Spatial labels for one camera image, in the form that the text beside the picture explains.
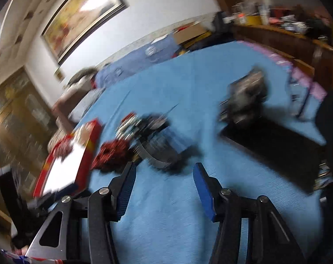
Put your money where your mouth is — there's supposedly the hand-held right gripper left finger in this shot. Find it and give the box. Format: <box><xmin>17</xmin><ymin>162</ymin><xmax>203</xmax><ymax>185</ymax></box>
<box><xmin>25</xmin><ymin>162</ymin><xmax>137</xmax><ymax>264</ymax></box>

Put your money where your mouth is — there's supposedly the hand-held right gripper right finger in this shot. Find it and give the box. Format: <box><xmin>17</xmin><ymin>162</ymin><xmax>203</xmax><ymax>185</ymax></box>
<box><xmin>193</xmin><ymin>162</ymin><xmax>307</xmax><ymax>264</ymax></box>

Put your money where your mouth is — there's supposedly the dark red beaded jewelry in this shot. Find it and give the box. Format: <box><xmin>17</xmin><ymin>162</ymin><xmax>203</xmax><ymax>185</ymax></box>
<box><xmin>91</xmin><ymin>140</ymin><xmax>129</xmax><ymax>171</ymax></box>

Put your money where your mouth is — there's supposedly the red shallow tray box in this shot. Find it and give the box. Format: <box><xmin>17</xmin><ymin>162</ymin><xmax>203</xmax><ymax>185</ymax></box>
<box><xmin>33</xmin><ymin>119</ymin><xmax>103</xmax><ymax>198</ymax></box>

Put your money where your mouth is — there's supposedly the grey bead bracelet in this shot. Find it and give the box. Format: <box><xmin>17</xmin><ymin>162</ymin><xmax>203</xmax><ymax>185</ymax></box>
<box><xmin>219</xmin><ymin>66</ymin><xmax>269</xmax><ymax>125</ymax></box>

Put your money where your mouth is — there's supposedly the pink red beaded jewelry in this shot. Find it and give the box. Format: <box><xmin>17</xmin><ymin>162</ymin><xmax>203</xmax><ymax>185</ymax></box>
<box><xmin>56</xmin><ymin>137</ymin><xmax>77</xmax><ymax>158</ymax></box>

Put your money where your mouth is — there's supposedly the red blue striped cloth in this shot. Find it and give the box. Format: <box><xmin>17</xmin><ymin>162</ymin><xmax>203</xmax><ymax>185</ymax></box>
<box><xmin>0</xmin><ymin>249</ymin><xmax>65</xmax><ymax>264</ymax></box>

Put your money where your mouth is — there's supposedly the dark cloth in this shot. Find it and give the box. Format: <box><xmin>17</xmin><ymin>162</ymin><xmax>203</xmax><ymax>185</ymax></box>
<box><xmin>220</xmin><ymin>115</ymin><xmax>328</xmax><ymax>194</ymax></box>

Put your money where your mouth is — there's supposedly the wooden wardrobe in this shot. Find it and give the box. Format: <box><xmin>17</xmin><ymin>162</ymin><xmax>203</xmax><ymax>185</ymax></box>
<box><xmin>0</xmin><ymin>66</ymin><xmax>57</xmax><ymax>190</ymax></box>

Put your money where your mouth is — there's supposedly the grey pillow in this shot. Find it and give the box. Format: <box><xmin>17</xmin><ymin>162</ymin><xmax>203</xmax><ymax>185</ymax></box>
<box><xmin>69</xmin><ymin>88</ymin><xmax>106</xmax><ymax>122</ymax></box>

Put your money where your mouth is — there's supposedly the brown armchair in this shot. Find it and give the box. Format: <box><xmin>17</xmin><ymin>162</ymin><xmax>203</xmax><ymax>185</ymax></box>
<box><xmin>52</xmin><ymin>85</ymin><xmax>101</xmax><ymax>134</ymax></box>

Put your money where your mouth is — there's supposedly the pile of clothes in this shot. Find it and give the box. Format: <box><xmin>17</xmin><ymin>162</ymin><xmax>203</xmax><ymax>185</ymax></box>
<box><xmin>69</xmin><ymin>67</ymin><xmax>98</xmax><ymax>86</ymax></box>

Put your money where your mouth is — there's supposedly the blue sofa cover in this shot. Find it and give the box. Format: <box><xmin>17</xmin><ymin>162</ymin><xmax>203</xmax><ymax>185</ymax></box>
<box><xmin>96</xmin><ymin>30</ymin><xmax>189</xmax><ymax>88</ymax></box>

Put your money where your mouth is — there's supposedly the pink patterned bed sheet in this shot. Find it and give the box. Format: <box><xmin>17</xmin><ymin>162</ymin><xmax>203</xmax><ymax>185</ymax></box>
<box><xmin>238</xmin><ymin>41</ymin><xmax>328</xmax><ymax>116</ymax></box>

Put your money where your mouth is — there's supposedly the cardboard box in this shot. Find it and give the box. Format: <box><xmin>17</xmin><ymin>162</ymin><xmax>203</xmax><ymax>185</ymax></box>
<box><xmin>173</xmin><ymin>20</ymin><xmax>211</xmax><ymax>46</ymax></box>

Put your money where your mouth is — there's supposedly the wooden cabinet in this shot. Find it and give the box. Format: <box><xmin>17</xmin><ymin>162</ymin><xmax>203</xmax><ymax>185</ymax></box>
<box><xmin>232</xmin><ymin>23</ymin><xmax>333</xmax><ymax>88</ymax></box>

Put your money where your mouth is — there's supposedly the framed horse painting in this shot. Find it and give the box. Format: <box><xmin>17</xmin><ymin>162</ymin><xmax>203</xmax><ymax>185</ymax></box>
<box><xmin>40</xmin><ymin>0</ymin><xmax>128</xmax><ymax>66</ymax></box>

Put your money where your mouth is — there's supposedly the white spray bottle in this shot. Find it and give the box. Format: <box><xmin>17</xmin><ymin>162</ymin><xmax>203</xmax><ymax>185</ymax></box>
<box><xmin>255</xmin><ymin>0</ymin><xmax>270</xmax><ymax>24</ymax></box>

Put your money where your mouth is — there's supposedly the blue striped strap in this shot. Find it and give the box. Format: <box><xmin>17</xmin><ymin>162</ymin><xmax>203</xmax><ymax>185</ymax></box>
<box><xmin>132</xmin><ymin>114</ymin><xmax>190</xmax><ymax>171</ymax></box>

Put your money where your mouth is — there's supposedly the white pearl bracelet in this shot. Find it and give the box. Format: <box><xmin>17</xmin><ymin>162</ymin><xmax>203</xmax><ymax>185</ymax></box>
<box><xmin>115</xmin><ymin>121</ymin><xmax>140</xmax><ymax>141</ymax></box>

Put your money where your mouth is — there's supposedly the red bead bracelet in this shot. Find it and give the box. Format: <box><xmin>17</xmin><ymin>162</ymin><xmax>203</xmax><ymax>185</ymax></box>
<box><xmin>122</xmin><ymin>112</ymin><xmax>138</xmax><ymax>123</ymax></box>

